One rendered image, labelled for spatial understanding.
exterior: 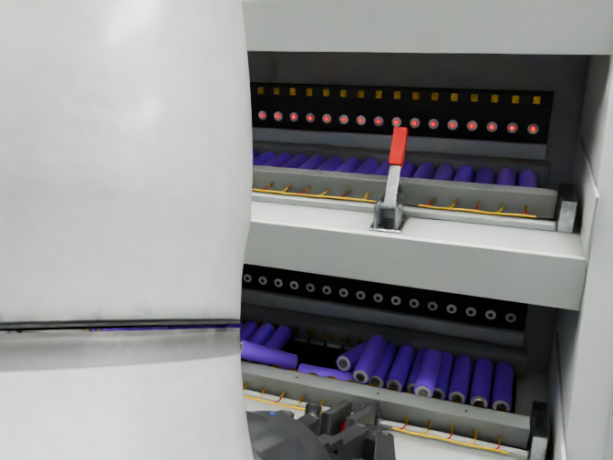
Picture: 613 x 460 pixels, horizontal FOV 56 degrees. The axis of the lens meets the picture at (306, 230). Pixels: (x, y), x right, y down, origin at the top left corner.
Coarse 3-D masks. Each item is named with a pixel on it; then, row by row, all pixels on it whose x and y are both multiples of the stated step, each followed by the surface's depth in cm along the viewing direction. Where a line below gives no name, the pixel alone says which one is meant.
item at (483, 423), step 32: (256, 384) 59; (288, 384) 58; (320, 384) 57; (352, 384) 57; (384, 416) 55; (416, 416) 54; (448, 416) 53; (480, 416) 52; (512, 416) 52; (480, 448) 51
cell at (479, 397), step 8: (480, 360) 61; (488, 360) 61; (480, 368) 59; (488, 368) 60; (480, 376) 58; (488, 376) 58; (472, 384) 58; (480, 384) 57; (488, 384) 57; (472, 392) 56; (480, 392) 56; (488, 392) 56; (472, 400) 56; (480, 400) 55; (488, 400) 56
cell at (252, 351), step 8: (240, 344) 60; (248, 344) 60; (256, 344) 61; (248, 352) 60; (256, 352) 60; (264, 352) 60; (272, 352) 61; (280, 352) 61; (288, 352) 62; (248, 360) 61; (256, 360) 60; (264, 360) 60; (272, 360) 61; (280, 360) 61; (288, 360) 61; (296, 360) 62; (288, 368) 61
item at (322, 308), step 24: (312, 312) 69; (336, 312) 68; (360, 312) 67; (384, 312) 66; (456, 336) 64; (480, 336) 63; (504, 336) 62; (552, 360) 59; (528, 384) 60; (552, 384) 56; (264, 408) 57; (288, 408) 57; (528, 408) 57; (552, 408) 54; (552, 432) 52; (408, 456) 51; (432, 456) 51; (456, 456) 51; (480, 456) 51; (504, 456) 51; (528, 456) 51; (552, 456) 50
